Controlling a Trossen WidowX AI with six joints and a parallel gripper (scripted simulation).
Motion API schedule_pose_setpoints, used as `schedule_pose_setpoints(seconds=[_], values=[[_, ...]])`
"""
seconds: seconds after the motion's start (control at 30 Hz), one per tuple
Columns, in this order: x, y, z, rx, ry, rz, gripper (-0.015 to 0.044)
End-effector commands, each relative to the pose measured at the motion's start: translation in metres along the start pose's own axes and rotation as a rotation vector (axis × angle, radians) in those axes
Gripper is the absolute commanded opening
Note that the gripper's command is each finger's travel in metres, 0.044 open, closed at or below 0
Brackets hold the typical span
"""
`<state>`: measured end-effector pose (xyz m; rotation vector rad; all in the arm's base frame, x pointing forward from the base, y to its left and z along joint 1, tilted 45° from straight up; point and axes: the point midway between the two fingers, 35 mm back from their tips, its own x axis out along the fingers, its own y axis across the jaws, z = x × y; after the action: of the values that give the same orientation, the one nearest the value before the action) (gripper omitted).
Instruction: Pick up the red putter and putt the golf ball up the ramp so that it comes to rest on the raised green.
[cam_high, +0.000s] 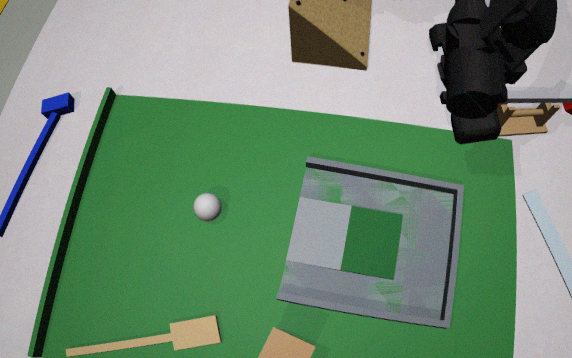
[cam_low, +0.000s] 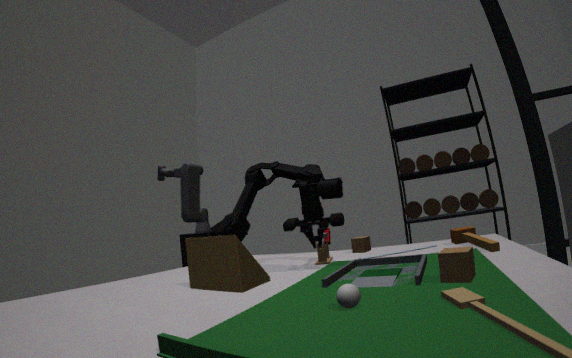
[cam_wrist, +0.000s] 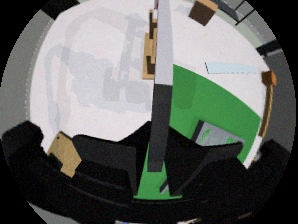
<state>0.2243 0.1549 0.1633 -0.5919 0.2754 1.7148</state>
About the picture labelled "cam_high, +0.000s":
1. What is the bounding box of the white golf ball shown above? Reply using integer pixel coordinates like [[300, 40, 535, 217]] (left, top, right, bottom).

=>
[[193, 193, 222, 221]]

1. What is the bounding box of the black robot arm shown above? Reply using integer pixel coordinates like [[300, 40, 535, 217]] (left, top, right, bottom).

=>
[[445, 0, 558, 119]]

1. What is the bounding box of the blue golf putter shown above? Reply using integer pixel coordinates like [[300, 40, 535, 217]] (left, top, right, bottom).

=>
[[0, 92, 74, 237]]

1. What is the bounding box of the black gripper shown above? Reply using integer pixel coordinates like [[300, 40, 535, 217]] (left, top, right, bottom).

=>
[[429, 23, 501, 144]]

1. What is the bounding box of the green mat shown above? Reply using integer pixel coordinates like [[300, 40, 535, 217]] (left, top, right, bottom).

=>
[[41, 94, 517, 358]]

